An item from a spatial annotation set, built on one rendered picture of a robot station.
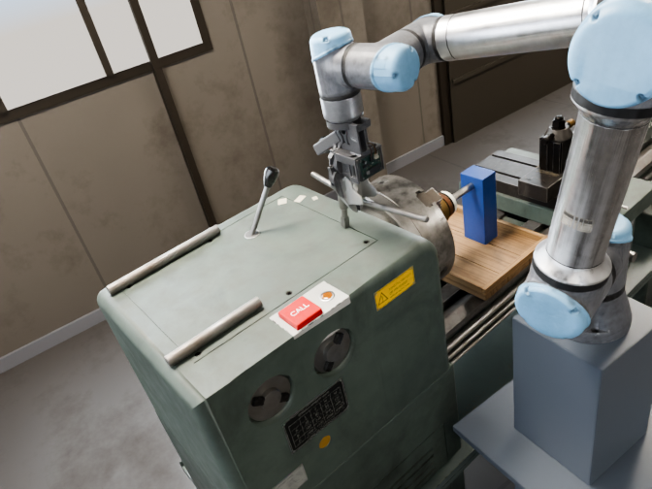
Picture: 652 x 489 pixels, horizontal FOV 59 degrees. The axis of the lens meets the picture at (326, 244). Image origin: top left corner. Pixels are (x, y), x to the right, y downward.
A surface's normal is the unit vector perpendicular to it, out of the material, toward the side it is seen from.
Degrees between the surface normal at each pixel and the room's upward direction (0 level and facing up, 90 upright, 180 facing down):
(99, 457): 0
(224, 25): 90
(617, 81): 83
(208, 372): 0
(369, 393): 90
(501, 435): 0
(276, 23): 90
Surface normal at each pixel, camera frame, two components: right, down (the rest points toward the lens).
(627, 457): -0.19, -0.81
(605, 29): -0.64, 0.43
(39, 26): 0.55, 0.37
